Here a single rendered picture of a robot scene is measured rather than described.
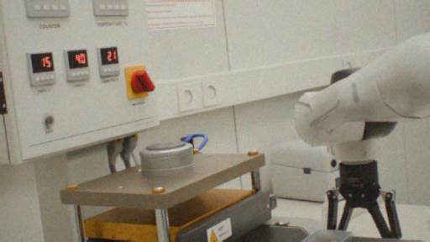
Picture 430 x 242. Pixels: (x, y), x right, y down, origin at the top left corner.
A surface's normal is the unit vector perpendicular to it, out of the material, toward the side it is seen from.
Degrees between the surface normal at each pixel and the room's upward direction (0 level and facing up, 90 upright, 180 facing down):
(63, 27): 90
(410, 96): 125
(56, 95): 90
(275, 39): 90
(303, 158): 86
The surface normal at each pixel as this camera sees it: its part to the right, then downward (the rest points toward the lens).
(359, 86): -0.80, 0.00
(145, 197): -0.52, 0.14
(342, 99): -0.94, 0.07
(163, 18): 0.76, -0.01
